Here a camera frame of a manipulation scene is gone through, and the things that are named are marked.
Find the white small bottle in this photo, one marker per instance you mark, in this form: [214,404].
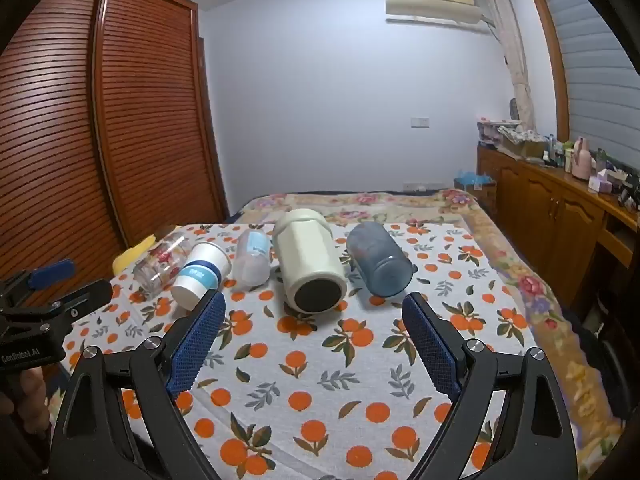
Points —
[569,161]

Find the white wall switch plate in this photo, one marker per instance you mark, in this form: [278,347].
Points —
[420,121]

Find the floral blanket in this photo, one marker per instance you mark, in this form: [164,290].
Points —
[510,270]

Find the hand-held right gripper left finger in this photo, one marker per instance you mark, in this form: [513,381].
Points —
[192,347]

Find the blue plastic bag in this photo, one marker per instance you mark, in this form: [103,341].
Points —
[472,180]

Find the clear glass cup floral print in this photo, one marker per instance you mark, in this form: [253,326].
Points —
[160,262]

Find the person's left hand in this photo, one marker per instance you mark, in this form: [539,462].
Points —
[34,400]

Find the blue translucent cup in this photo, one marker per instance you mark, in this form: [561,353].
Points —
[381,260]

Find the pink bottle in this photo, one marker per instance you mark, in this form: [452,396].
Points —
[581,160]

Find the patterned curtain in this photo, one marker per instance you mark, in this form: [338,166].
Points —
[515,60]

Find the brown louvered wardrobe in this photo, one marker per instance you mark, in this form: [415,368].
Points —
[100,125]

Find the cardboard box with patterned cloth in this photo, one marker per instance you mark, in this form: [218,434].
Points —
[520,142]

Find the cream faceted tumbler cup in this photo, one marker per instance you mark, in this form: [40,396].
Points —
[309,255]

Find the wooden sideboard cabinet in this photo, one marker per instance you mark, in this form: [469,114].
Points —
[555,220]

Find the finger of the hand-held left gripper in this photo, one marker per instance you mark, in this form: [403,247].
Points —
[85,296]
[52,271]

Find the clear plastic bottle blue label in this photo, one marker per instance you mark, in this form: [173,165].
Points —
[252,257]

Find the white air conditioner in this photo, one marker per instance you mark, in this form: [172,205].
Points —
[435,2]

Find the grey window blind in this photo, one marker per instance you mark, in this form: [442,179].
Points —
[595,70]

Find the orange fruit print cloth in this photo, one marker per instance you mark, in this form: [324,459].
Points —
[310,390]

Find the yellow cloth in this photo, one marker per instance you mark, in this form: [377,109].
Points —
[131,255]

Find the white paper cup blue band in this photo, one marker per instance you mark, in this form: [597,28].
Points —
[200,275]

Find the dark object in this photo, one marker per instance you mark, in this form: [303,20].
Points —
[602,360]

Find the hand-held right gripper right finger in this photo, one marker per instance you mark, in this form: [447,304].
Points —
[431,350]

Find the purple box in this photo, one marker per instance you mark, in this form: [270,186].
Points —
[600,185]

